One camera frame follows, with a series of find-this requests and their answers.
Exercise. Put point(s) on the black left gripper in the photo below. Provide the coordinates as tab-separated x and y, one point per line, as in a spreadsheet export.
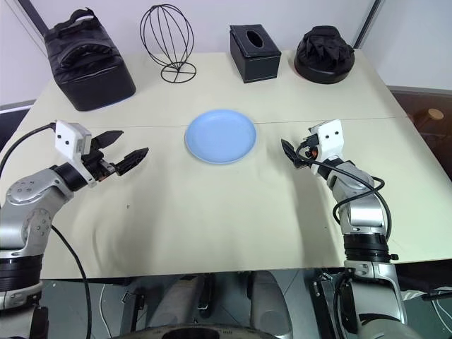
96	161

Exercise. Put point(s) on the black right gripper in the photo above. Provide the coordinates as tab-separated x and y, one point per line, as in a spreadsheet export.
310	144

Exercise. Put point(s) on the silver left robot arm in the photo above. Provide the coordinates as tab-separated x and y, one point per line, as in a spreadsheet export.
28	190

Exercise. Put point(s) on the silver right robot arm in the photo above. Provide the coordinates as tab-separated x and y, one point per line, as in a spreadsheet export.
363	212

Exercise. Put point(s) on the light blue round plate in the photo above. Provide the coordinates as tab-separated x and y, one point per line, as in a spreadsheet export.
220	137

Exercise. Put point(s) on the black padded bag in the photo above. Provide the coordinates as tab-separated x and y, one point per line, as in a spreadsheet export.
92	81

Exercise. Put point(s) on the black hat on round base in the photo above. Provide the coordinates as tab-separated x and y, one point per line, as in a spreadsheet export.
323	70

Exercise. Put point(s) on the black leather tissue box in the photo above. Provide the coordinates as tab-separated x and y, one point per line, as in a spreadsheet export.
261	67

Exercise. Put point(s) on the beige tablecloth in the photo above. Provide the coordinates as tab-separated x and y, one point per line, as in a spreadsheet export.
212	212

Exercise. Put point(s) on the round wooden disc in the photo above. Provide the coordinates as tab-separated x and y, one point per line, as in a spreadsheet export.
435	115

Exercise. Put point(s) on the grey rounded robot leg shape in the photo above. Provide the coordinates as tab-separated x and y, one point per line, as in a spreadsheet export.
176	303
268	300

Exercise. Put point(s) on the black diagonal bar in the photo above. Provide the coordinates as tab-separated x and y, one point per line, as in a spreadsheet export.
35	16

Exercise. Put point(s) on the dark rounded rim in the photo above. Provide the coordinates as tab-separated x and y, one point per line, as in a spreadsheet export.
197	330

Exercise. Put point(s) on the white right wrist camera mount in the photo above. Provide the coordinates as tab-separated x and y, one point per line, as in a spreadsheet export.
330	139

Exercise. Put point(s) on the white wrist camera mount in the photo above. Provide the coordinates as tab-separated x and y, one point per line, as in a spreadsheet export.
330	139
67	136

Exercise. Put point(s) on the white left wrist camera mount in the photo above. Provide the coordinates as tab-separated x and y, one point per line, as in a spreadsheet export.
67	136

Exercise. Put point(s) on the grey metal frame post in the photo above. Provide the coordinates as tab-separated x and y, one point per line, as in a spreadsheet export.
367	21

